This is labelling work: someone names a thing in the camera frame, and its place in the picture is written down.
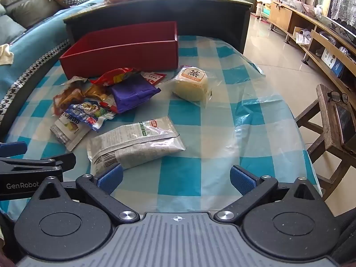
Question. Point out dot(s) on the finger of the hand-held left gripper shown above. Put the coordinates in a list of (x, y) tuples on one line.
[(12, 148), (65, 161)]

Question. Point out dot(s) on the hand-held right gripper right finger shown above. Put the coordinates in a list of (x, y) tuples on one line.
[(243, 179)]

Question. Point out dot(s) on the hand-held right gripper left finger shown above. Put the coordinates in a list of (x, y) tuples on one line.
[(110, 179)]

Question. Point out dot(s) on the blue sausage packet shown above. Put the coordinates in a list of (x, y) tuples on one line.
[(86, 114)]

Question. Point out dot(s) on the round pastry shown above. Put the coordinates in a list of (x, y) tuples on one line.
[(68, 98)]

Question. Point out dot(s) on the red cardboard box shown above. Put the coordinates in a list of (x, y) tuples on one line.
[(125, 57)]

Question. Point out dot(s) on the white green snack packet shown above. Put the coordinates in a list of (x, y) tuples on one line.
[(65, 130)]

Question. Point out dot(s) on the newspaper print snack packet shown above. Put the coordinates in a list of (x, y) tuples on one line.
[(139, 144)]

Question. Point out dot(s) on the blue white checkered tablecloth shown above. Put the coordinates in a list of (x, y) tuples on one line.
[(180, 172)]

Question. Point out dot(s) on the purple snack packet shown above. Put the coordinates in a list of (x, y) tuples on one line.
[(133, 93)]

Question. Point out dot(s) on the cream cloth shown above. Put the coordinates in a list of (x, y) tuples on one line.
[(5, 55)]

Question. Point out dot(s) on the red yellow snack packet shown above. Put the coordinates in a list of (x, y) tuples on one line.
[(116, 76)]

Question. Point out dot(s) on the wooden stool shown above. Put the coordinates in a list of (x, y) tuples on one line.
[(325, 122)]

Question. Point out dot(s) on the steamed cake in clear bag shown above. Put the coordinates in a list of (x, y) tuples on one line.
[(189, 87)]

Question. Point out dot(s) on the white red striped packet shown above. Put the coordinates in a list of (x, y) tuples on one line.
[(154, 78)]

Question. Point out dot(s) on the black phone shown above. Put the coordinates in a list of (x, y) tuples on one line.
[(345, 122)]

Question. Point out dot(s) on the grey green sofa cushion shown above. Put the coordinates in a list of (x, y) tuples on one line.
[(11, 29), (36, 11)]

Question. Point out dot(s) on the black eyeglasses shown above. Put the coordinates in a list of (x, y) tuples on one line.
[(338, 97)]

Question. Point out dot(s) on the blue white box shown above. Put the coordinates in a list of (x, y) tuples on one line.
[(333, 62)]

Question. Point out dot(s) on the white paper bag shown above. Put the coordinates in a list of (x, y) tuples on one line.
[(303, 37)]

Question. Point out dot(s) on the dark coffee table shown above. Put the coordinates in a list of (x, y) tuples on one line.
[(211, 16)]

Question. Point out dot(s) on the wooden tv cabinet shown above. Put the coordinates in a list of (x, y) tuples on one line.
[(283, 14)]

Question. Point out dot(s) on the white lace cloth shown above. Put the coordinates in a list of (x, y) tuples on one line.
[(343, 0)]

